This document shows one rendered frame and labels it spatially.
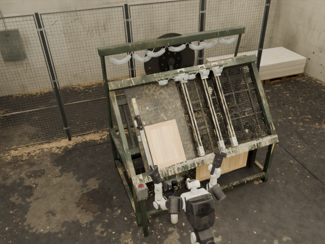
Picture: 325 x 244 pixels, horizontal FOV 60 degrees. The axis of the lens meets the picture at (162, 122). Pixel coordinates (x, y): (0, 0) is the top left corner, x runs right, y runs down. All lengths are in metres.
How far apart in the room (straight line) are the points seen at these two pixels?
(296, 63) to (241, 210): 4.98
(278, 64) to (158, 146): 5.07
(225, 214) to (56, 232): 2.38
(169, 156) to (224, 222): 1.26
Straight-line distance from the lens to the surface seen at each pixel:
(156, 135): 3.64
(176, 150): 3.70
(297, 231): 4.44
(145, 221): 3.83
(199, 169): 4.20
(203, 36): 4.22
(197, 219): 2.63
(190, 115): 3.76
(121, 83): 3.58
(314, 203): 4.88
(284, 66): 8.14
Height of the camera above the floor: 3.35
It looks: 33 degrees down
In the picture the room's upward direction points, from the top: 2 degrees counter-clockwise
